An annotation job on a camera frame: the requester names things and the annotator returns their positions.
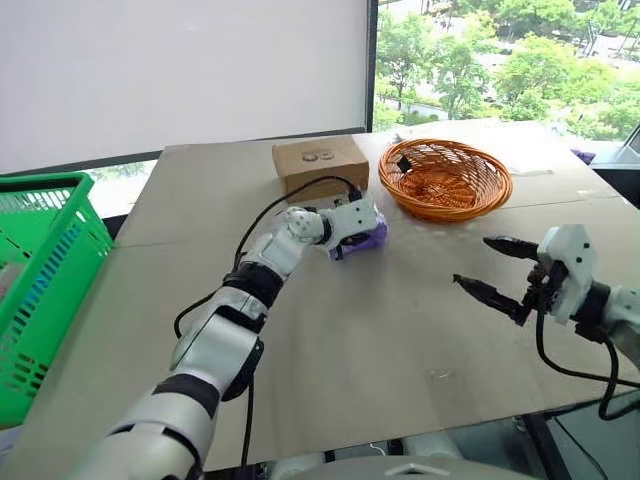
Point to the brown cardboard box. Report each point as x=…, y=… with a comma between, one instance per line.
x=320, y=170

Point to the orange wicker basket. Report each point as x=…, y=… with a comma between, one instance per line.
x=445, y=200

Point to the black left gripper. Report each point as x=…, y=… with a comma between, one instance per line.
x=354, y=240

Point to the small black tag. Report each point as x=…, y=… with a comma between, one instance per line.
x=403, y=164

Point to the black window mullion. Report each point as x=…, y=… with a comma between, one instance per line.
x=371, y=65

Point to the green plastic basket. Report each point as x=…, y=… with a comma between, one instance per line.
x=47, y=240

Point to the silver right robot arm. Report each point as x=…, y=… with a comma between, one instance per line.
x=622, y=320

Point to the small purple object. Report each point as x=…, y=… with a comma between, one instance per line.
x=586, y=155

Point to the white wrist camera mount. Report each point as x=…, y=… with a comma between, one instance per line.
x=575, y=265
x=352, y=216

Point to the purple soft pack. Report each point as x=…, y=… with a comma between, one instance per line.
x=372, y=239

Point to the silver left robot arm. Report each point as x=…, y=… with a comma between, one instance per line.
x=225, y=335

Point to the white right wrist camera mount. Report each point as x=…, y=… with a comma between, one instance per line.
x=575, y=265

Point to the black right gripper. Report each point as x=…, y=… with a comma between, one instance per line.
x=544, y=290

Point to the grey robot body shell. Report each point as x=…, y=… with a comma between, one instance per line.
x=425, y=470

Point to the brown cardboard sheet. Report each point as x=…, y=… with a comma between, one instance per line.
x=375, y=340
x=540, y=150

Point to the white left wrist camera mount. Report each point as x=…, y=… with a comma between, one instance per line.
x=352, y=216

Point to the green trees outside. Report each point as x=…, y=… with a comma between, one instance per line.
x=500, y=60

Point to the black table leg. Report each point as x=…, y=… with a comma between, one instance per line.
x=546, y=450

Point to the white roller blind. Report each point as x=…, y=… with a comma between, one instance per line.
x=175, y=75

